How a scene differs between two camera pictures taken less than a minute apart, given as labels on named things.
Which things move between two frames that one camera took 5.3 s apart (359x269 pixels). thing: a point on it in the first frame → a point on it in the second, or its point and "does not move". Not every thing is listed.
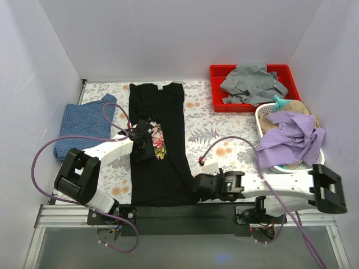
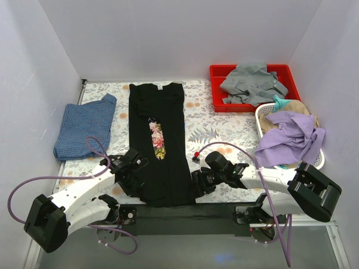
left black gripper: [146, 151] → [132, 184]
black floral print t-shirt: [168, 180] does not move
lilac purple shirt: [296, 137] does not move
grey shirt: [252, 83] does not move
